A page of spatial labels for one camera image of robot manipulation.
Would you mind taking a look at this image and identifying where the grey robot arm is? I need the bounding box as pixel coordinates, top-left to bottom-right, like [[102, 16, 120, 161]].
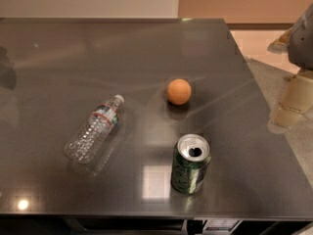
[[267, 4, 313, 134]]

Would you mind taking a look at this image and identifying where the clear plastic water bottle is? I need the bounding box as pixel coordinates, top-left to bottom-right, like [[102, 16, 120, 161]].
[[65, 95, 124, 165]]

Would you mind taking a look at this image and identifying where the green soda can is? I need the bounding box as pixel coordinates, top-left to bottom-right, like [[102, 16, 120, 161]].
[[171, 134, 211, 195]]

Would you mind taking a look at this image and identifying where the orange fruit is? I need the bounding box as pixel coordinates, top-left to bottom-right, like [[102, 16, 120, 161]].
[[166, 78, 192, 106]]

